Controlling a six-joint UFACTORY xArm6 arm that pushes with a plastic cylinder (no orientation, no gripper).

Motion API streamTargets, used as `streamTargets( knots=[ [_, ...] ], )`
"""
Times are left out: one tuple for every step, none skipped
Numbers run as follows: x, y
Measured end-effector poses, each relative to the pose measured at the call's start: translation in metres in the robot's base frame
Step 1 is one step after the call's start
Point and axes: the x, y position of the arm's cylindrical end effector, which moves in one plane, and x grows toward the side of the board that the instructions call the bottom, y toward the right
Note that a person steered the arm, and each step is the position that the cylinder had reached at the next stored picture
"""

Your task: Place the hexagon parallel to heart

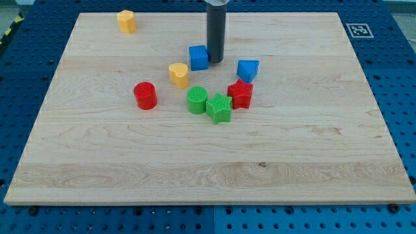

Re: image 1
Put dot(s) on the yellow heart block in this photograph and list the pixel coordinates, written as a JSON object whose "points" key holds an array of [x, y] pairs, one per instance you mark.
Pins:
{"points": [[179, 75]]}

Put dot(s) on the yellow hexagon block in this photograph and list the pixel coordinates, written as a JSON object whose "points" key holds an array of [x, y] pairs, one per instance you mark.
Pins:
{"points": [[126, 21]]}

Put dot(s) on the green star block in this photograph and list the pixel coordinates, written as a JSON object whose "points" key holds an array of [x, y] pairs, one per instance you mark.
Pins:
{"points": [[219, 108]]}

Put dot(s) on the green cylinder block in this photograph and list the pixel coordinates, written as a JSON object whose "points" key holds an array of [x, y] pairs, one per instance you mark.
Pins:
{"points": [[196, 99]]}

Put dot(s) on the red star block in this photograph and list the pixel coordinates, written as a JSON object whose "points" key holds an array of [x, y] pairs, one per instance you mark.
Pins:
{"points": [[241, 94]]}

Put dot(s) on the blue triangular prism block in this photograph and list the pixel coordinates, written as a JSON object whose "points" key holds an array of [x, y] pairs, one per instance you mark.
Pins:
{"points": [[247, 70]]}

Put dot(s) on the blue cube block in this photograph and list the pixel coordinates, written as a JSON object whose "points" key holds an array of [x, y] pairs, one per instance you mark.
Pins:
{"points": [[198, 57]]}

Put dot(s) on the red cylinder block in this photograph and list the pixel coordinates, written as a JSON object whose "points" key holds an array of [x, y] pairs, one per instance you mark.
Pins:
{"points": [[145, 95]]}

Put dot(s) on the light wooden board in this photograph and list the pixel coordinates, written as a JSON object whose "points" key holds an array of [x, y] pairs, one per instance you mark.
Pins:
{"points": [[313, 134]]}

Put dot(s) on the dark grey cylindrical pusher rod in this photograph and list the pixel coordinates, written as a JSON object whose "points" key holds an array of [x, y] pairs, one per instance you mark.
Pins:
{"points": [[216, 27]]}

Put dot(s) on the white fiducial marker tag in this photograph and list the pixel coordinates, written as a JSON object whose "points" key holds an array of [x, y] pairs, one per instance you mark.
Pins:
{"points": [[359, 30]]}

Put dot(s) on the silver rod mount collar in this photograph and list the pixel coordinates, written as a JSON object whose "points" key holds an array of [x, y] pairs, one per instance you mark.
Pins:
{"points": [[217, 3]]}

